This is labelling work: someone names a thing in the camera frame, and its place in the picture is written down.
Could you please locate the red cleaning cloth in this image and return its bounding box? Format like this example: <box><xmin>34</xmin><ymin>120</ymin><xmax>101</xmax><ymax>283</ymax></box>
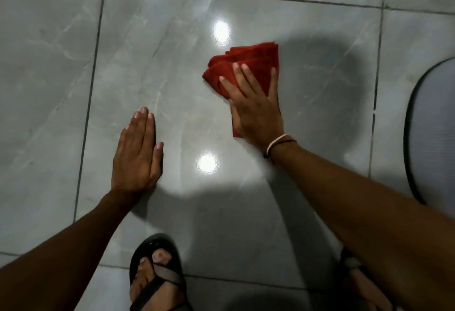
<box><xmin>202</xmin><ymin>41</ymin><xmax>280</xmax><ymax>139</ymax></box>

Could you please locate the person's foot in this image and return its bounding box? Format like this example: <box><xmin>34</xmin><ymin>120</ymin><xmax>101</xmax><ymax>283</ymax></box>
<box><xmin>346</xmin><ymin>268</ymin><xmax>392</xmax><ymax>311</ymax></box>
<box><xmin>129</xmin><ymin>248</ymin><xmax>186</xmax><ymax>311</ymax></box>

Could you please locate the person's left hand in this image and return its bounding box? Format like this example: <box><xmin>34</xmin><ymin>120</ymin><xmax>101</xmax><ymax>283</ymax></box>
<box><xmin>110</xmin><ymin>107</ymin><xmax>164</xmax><ymax>203</ymax></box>

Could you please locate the black right sandal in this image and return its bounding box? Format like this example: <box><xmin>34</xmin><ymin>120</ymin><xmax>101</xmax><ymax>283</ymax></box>
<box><xmin>337</xmin><ymin>248</ymin><xmax>400</xmax><ymax>311</ymax></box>

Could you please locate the person's right foot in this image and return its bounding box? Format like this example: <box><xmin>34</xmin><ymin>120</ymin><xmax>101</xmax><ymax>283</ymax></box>
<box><xmin>346</xmin><ymin>268</ymin><xmax>392</xmax><ymax>311</ymax></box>

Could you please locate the white bracelet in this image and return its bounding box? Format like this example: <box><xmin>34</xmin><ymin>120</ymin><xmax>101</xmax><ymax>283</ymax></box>
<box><xmin>265</xmin><ymin>133</ymin><xmax>291</xmax><ymax>157</ymax></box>

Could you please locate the person's right forearm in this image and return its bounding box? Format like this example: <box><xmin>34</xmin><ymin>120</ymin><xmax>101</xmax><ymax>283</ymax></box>
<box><xmin>272</xmin><ymin>142</ymin><xmax>455</xmax><ymax>311</ymax></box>

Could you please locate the white and orange plastic basin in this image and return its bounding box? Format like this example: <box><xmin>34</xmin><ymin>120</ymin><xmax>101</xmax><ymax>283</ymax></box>
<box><xmin>403</xmin><ymin>57</ymin><xmax>455</xmax><ymax>216</ymax></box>

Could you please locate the black left sandal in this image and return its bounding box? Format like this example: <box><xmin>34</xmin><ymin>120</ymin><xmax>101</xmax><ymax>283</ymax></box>
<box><xmin>128</xmin><ymin>233</ymin><xmax>193</xmax><ymax>311</ymax></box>

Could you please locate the person's right hand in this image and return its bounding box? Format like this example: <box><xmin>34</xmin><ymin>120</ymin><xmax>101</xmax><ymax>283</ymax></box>
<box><xmin>218</xmin><ymin>62</ymin><xmax>286</xmax><ymax>150</ymax></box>

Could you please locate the person's left foot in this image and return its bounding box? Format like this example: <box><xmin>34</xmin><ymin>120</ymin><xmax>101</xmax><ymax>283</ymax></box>
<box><xmin>129</xmin><ymin>248</ymin><xmax>186</xmax><ymax>311</ymax></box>

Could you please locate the person's left forearm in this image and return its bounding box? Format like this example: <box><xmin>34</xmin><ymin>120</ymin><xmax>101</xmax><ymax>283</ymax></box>
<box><xmin>0</xmin><ymin>190</ymin><xmax>138</xmax><ymax>311</ymax></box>

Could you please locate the dark cord bracelet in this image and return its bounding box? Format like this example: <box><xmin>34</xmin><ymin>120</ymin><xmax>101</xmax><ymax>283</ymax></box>
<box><xmin>263</xmin><ymin>138</ymin><xmax>298</xmax><ymax>159</ymax></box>

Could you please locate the black sandal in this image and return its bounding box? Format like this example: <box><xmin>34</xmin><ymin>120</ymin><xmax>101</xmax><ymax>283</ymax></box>
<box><xmin>337</xmin><ymin>248</ymin><xmax>400</xmax><ymax>311</ymax></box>
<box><xmin>128</xmin><ymin>233</ymin><xmax>193</xmax><ymax>311</ymax></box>

